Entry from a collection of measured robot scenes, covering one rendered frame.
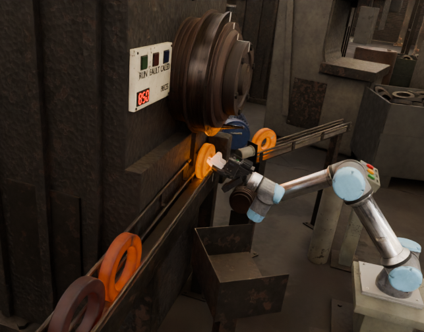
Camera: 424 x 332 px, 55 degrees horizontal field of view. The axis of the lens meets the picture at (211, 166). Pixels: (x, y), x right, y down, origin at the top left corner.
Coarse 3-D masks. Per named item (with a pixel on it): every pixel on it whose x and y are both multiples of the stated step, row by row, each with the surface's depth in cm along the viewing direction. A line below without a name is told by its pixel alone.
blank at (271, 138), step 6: (258, 132) 208; (264, 132) 208; (270, 132) 211; (258, 138) 207; (264, 138) 210; (270, 138) 213; (258, 144) 209; (270, 144) 215; (258, 150) 211; (270, 150) 217; (264, 156) 215
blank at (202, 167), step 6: (204, 144) 170; (210, 144) 171; (204, 150) 167; (210, 150) 172; (198, 156) 167; (204, 156) 166; (210, 156) 175; (198, 162) 166; (204, 162) 168; (198, 168) 167; (204, 168) 170; (210, 168) 178; (198, 174) 169; (204, 174) 172
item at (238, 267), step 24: (216, 240) 132; (240, 240) 135; (192, 264) 132; (216, 264) 131; (240, 264) 132; (216, 288) 108; (240, 288) 108; (264, 288) 111; (216, 312) 110; (240, 312) 112; (264, 312) 115
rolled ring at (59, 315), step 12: (84, 276) 95; (72, 288) 89; (84, 288) 90; (96, 288) 96; (60, 300) 87; (72, 300) 87; (96, 300) 99; (60, 312) 86; (72, 312) 87; (96, 312) 99; (60, 324) 85; (84, 324) 99
